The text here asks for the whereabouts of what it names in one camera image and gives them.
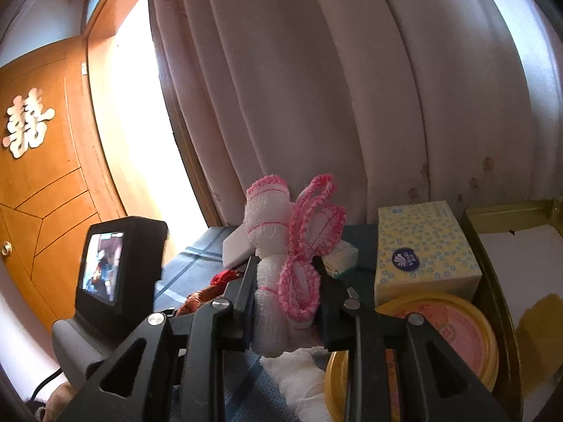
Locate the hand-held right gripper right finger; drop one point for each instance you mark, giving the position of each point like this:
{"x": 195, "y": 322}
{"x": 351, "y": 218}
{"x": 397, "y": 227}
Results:
{"x": 334, "y": 321}

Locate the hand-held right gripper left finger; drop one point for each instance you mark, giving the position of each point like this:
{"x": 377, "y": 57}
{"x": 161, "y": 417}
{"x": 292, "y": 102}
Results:
{"x": 249, "y": 316}

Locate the small tissue packet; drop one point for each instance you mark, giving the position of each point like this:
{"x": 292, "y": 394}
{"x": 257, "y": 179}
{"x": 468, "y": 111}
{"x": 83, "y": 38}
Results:
{"x": 343, "y": 257}

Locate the white pink-edged gauze cloth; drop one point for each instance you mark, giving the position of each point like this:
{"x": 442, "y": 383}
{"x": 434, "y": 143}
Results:
{"x": 270, "y": 228}

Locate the golden tray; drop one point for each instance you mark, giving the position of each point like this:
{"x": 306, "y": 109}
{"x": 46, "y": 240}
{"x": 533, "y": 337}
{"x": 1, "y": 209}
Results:
{"x": 495, "y": 299}

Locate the blue plaid cloth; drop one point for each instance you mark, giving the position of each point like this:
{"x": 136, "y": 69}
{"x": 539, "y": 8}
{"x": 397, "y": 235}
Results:
{"x": 193, "y": 250}

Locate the crumpled white tissue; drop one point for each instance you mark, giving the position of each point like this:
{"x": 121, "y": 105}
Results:
{"x": 299, "y": 378}

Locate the white foam block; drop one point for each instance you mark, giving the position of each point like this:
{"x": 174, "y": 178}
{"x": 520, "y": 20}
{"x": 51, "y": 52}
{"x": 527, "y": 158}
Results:
{"x": 235, "y": 248}

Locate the wooden door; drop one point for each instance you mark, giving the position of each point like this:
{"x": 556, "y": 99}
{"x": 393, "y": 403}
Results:
{"x": 52, "y": 184}

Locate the round yellow tin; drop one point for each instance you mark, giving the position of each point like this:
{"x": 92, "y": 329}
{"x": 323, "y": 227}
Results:
{"x": 448, "y": 329}

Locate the yellow patterned tissue box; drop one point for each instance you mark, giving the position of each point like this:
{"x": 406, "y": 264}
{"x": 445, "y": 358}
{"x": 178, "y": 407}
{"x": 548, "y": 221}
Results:
{"x": 422, "y": 246}

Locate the brass door knob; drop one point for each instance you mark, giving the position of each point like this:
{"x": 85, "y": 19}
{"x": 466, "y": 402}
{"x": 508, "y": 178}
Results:
{"x": 5, "y": 248}

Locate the white paper door decoration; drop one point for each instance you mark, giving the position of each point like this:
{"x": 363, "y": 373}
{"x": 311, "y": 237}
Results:
{"x": 26, "y": 123}

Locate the white paper sheet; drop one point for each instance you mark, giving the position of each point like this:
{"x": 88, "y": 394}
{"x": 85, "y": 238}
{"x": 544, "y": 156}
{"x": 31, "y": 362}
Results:
{"x": 523, "y": 263}

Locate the yellow sponge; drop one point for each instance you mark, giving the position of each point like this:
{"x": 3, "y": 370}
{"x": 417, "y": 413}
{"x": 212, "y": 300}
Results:
{"x": 541, "y": 338}

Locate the pale pink curtain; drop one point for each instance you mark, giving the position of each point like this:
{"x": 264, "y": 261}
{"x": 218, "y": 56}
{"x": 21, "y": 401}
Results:
{"x": 308, "y": 96}

